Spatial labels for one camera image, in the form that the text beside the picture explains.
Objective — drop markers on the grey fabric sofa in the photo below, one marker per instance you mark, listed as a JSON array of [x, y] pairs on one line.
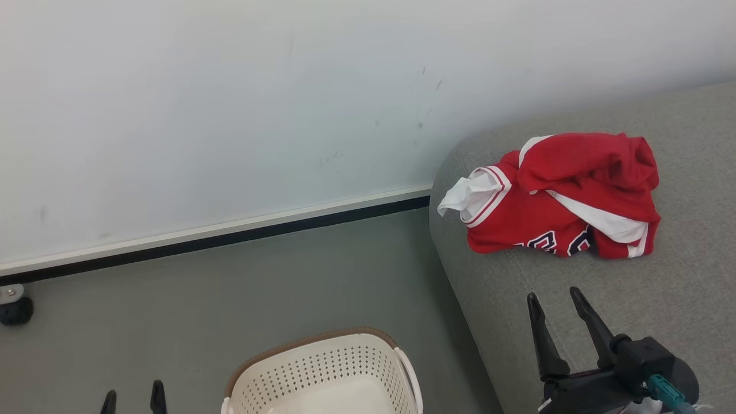
[[690, 172]]

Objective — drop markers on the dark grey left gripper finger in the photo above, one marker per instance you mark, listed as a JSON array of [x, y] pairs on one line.
[[158, 399], [109, 403]]

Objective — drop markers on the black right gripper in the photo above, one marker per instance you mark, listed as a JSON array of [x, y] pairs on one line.
[[632, 368]]

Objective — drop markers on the black caster wheel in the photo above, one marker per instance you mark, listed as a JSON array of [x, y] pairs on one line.
[[16, 311]]

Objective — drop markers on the cream perforated laundry basket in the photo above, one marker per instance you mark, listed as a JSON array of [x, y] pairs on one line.
[[322, 368]]

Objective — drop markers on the white and black baseboard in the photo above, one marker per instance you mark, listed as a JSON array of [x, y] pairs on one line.
[[230, 233]]

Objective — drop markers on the red basketball jersey white trim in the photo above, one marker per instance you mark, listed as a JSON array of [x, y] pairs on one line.
[[517, 224]]

